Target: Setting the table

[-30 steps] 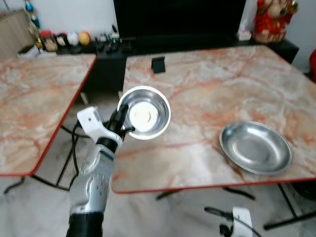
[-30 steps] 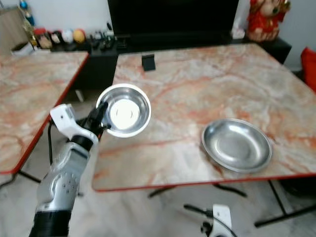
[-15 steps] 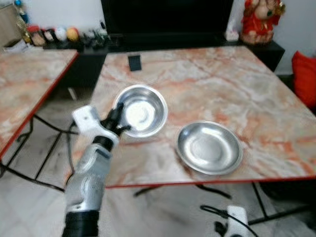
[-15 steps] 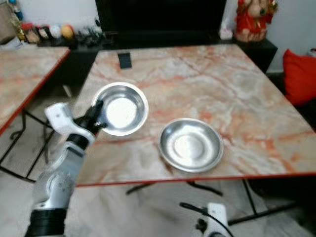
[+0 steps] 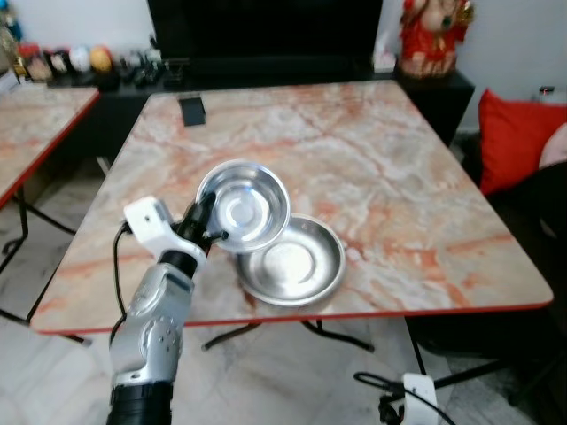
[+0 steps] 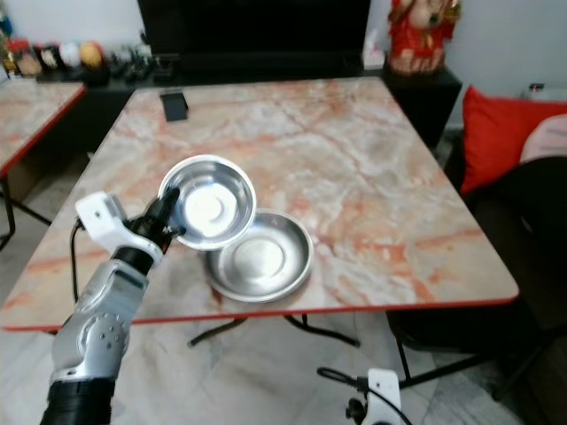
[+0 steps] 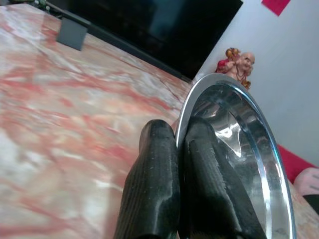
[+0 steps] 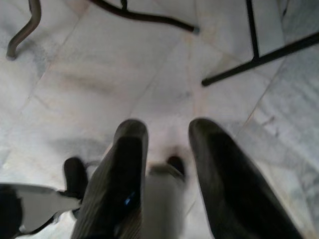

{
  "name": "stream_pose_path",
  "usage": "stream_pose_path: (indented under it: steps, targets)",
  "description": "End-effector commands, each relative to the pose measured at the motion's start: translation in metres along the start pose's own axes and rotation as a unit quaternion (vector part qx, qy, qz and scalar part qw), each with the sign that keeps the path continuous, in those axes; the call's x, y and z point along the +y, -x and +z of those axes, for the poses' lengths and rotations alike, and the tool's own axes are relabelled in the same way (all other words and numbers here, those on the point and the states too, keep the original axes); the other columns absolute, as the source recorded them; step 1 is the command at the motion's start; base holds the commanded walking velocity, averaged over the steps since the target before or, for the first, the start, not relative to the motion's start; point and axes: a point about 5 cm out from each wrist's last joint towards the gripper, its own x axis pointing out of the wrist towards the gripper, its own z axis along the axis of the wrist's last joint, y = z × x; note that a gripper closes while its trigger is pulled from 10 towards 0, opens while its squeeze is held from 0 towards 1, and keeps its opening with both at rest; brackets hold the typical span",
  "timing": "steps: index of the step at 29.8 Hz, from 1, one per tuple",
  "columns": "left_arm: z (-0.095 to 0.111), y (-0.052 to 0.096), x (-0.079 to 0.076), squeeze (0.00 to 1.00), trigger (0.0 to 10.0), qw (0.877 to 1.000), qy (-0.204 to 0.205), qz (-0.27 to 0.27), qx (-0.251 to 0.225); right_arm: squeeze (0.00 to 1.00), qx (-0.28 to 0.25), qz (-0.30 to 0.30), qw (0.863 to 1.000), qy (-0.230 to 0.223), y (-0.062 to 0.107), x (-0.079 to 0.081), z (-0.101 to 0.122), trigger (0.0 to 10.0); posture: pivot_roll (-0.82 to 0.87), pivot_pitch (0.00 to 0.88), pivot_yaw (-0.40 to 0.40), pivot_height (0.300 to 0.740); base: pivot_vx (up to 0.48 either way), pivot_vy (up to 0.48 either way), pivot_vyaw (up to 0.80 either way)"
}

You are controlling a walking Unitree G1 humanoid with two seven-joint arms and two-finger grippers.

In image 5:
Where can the small stainless steel bowl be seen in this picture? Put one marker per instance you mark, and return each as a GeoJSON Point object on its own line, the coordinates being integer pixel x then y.
{"type": "Point", "coordinates": [248, 205]}

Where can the large stainless steel bowl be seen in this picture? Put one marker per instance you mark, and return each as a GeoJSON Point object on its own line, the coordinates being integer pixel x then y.
{"type": "Point", "coordinates": [297, 266]}

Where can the small black box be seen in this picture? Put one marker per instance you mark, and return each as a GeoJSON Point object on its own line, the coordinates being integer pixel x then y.
{"type": "Point", "coordinates": [192, 111]}

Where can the pink cushion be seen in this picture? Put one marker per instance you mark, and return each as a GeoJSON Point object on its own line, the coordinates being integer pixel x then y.
{"type": "Point", "coordinates": [556, 146]}

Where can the dark sofa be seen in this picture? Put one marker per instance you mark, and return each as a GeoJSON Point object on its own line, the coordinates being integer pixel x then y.
{"type": "Point", "coordinates": [532, 239]}

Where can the large marble folding table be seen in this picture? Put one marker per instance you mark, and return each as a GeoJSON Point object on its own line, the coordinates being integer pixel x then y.
{"type": "Point", "coordinates": [390, 177]}

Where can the orange ball ornament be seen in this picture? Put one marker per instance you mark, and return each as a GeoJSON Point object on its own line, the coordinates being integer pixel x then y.
{"type": "Point", "coordinates": [100, 57]}

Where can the small marble side table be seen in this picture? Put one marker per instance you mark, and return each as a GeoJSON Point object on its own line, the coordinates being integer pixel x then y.
{"type": "Point", "coordinates": [35, 124]}

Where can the black television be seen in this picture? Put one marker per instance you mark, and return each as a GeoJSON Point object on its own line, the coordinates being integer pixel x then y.
{"type": "Point", "coordinates": [266, 27]}

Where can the white ball ornament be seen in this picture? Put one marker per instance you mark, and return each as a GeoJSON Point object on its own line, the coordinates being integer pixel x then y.
{"type": "Point", "coordinates": [80, 58]}

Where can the red cushion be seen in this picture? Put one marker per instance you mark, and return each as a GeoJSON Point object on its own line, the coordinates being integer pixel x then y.
{"type": "Point", "coordinates": [514, 137]}

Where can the red and gold figurine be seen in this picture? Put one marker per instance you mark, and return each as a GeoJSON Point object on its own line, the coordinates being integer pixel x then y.
{"type": "Point", "coordinates": [432, 40]}

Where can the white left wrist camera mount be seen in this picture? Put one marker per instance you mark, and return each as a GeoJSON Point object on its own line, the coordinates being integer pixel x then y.
{"type": "Point", "coordinates": [149, 220]}

